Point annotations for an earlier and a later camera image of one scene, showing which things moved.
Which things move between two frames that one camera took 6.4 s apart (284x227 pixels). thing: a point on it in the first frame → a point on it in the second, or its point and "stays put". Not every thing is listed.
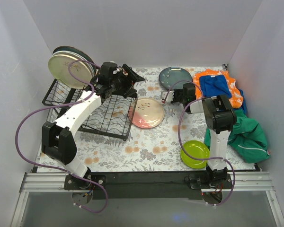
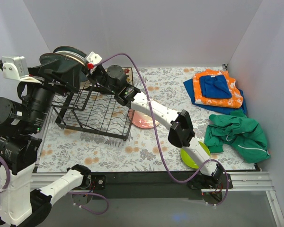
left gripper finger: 135,76 → 56,78
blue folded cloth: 213,85 stays put
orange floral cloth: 236,100 stays put
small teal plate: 170,75 → 64,64
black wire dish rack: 113,117 stays put
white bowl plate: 92,67 stays put
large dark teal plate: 72,49 stays put
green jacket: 246,138 stays put
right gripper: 175,96 → 94,72
